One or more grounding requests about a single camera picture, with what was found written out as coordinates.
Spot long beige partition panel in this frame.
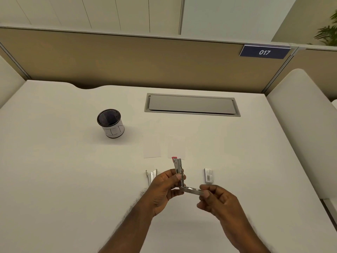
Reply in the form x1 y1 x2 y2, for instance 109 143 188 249
0 25 299 94

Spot beige side partition panel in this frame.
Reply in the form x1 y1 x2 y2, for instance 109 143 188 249
263 47 337 102
0 43 31 81

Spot grey desk cable hatch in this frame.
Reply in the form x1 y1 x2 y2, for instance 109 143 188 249
144 93 241 117

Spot white paper sheet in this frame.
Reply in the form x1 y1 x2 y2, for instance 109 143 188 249
143 141 161 159
167 137 186 160

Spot white curved desk divider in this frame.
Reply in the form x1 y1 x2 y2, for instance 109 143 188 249
0 55 26 110
266 68 337 201

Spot blue number sign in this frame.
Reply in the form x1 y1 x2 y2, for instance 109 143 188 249
239 44 292 60

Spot white metal stapler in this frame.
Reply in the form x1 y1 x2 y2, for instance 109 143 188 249
145 169 158 186

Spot person's left hand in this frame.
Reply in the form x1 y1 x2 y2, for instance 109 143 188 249
143 168 187 218

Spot green potted plant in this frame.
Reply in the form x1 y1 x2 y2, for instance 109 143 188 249
313 9 337 46

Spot pink metal stapler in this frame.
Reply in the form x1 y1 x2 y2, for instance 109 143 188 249
171 156 205 196

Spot person's left forearm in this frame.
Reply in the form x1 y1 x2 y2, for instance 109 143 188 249
97 200 156 253

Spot black mesh pen holder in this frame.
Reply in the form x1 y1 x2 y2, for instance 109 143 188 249
97 109 125 139

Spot person's right hand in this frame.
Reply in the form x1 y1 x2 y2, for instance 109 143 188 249
196 184 247 228

